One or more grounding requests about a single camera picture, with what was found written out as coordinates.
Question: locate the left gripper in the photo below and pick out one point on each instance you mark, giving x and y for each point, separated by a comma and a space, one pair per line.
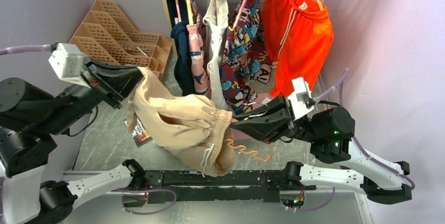
117, 82

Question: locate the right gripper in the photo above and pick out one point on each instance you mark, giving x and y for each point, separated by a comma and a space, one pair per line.
270, 126

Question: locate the beige shorts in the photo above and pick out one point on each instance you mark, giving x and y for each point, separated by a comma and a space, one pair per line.
191, 128

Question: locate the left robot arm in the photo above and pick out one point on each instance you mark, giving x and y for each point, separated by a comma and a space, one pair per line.
30, 117

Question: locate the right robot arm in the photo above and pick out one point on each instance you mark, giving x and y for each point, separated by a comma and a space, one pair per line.
330, 134

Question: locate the colourful cartoon print shorts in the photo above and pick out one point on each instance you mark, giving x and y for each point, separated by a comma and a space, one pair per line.
245, 58

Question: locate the navy blue shorts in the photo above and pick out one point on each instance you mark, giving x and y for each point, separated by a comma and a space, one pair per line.
182, 71

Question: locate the pink patterned shorts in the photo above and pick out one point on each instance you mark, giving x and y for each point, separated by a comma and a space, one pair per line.
197, 36

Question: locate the orange shorts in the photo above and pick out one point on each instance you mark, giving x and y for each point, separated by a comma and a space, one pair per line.
288, 69

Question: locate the yellow hanger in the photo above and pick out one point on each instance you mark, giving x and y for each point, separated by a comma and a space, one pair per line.
190, 12

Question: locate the white shorts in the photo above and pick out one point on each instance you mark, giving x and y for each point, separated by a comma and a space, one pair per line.
216, 23

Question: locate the pink mat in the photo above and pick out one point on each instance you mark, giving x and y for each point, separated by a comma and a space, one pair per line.
261, 98

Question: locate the beige plastic file organizer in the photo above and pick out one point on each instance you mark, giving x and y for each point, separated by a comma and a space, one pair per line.
106, 34

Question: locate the pack of coloured markers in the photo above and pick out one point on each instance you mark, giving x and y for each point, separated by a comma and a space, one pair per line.
140, 134

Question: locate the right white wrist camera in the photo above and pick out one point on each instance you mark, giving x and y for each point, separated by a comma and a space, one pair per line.
299, 97

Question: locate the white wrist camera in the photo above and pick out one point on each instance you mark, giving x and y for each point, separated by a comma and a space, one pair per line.
67, 63
299, 97

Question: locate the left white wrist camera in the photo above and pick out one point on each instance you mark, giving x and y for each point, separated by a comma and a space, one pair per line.
67, 63

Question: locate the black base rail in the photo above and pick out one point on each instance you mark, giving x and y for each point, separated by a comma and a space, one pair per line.
265, 185

